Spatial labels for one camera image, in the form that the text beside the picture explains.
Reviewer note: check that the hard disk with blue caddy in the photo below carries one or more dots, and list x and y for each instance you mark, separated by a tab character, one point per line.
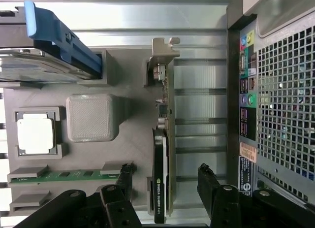
61	45

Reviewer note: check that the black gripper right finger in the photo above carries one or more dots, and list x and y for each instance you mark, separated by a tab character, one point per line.
221	205

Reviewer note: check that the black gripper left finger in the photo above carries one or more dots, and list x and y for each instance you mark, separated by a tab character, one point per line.
123	201

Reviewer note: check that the open black PC case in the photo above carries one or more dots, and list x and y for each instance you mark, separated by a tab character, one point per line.
283	102

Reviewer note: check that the green RAM stick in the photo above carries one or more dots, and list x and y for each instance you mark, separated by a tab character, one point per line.
64	175

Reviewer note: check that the silver CPU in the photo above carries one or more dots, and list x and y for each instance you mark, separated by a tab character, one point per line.
35	134

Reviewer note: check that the grey parts rack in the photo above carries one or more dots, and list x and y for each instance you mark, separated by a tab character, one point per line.
133	129

